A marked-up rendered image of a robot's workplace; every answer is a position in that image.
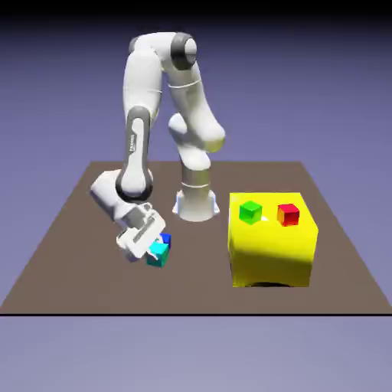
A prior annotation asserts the small red cube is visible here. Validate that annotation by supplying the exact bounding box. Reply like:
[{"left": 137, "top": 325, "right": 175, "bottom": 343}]
[{"left": 277, "top": 203, "right": 300, "bottom": 227}]

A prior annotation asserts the large yellow box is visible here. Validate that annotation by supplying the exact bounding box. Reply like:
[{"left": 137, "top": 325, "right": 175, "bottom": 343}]
[{"left": 228, "top": 191, "right": 319, "bottom": 289}]

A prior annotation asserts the small green cube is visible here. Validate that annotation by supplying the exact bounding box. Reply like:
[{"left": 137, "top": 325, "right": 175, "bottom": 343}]
[{"left": 239, "top": 200, "right": 263, "bottom": 226}]

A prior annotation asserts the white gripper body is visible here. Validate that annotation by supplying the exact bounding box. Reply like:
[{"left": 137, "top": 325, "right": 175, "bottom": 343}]
[{"left": 116, "top": 211, "right": 167, "bottom": 263}]

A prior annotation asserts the small cyan cube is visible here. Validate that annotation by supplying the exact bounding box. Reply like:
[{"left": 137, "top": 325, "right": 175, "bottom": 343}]
[{"left": 145, "top": 241, "right": 170, "bottom": 268}]

